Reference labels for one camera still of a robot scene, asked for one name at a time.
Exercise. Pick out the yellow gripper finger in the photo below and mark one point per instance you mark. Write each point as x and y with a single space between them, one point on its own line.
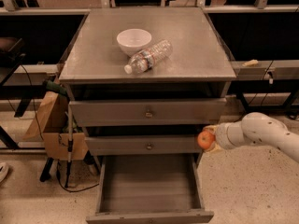
210 128
214 148

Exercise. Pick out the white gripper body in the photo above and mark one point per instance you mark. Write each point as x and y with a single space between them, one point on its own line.
221 135

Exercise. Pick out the orange fruit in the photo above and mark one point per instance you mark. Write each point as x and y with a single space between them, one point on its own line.
205 140

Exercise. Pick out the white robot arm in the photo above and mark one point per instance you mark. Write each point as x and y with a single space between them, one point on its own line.
255 129

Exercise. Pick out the grey top drawer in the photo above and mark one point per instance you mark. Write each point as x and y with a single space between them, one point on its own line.
147 112

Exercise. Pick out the grey middle drawer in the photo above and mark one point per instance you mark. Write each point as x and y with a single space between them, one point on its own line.
143 144

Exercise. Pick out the grey open bottom drawer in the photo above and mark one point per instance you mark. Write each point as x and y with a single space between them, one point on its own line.
149 189

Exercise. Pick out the grey drawer cabinet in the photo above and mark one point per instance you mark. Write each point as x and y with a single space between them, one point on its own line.
198 67

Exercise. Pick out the small yellow foam piece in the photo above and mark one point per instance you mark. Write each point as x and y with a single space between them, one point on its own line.
252 62

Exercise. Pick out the clear plastic water bottle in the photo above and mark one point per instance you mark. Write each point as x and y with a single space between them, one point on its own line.
145 59

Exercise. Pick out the white ceramic bowl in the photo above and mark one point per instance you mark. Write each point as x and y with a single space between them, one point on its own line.
132 41

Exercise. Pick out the brown cardboard box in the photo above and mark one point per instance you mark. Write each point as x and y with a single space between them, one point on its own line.
50 125

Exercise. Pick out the white shoe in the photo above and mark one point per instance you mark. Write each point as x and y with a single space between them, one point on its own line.
4 167

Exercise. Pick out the green handled grabber stick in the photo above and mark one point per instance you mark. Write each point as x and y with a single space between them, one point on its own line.
52 86

